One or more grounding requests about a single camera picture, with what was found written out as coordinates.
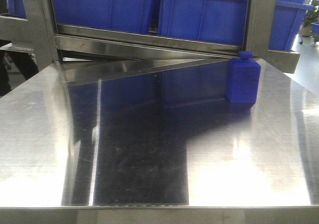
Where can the blue bottle-shaped part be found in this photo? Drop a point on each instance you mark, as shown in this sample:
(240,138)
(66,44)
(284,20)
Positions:
(243,74)

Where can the blue plastic bin left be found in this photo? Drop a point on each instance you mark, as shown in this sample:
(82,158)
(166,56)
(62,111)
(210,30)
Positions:
(122,15)

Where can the blue plastic bin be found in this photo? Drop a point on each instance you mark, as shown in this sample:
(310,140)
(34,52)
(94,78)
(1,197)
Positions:
(287,19)
(122,15)
(217,21)

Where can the blue plastic bin middle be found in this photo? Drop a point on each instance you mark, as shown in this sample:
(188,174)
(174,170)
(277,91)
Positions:
(217,21)

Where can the blue plastic bin right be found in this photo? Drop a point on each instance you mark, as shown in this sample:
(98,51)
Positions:
(287,19)

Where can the blue bin far left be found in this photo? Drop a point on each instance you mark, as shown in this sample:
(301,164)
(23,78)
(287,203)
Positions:
(16,8)

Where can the potted green plant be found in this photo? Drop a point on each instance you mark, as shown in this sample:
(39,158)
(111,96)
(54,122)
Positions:
(311,16)

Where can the stainless steel shelf frame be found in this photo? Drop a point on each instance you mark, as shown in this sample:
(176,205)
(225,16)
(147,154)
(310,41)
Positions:
(40,34)

